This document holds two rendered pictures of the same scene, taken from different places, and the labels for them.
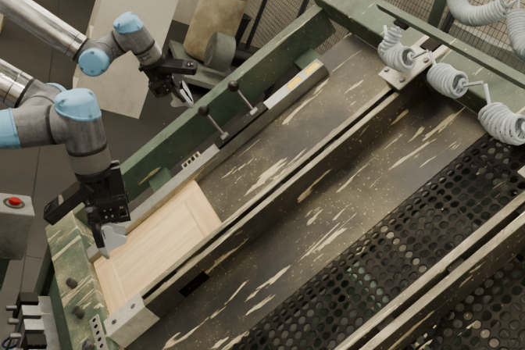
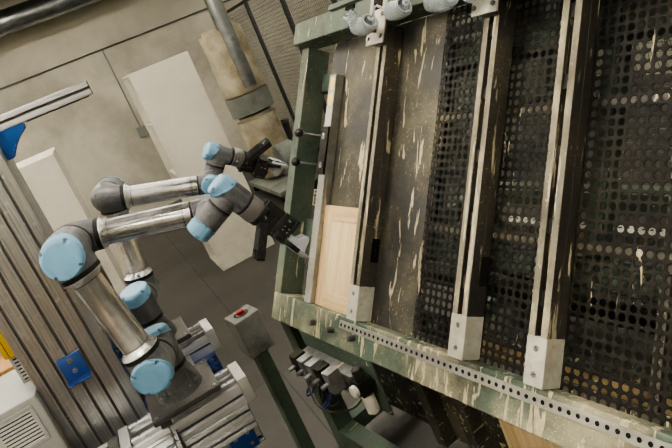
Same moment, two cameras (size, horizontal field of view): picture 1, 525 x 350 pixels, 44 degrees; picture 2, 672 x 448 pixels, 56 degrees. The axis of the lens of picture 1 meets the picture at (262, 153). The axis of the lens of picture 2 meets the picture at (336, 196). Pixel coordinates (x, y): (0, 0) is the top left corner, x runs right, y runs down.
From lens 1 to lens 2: 0.60 m
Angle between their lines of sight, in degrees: 5
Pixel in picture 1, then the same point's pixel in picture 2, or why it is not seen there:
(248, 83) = (308, 127)
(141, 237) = (327, 262)
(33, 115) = (205, 209)
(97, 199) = (274, 227)
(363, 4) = (326, 20)
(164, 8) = not seen: hidden behind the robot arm
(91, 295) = (328, 316)
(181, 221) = (339, 231)
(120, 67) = (233, 221)
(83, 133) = (236, 195)
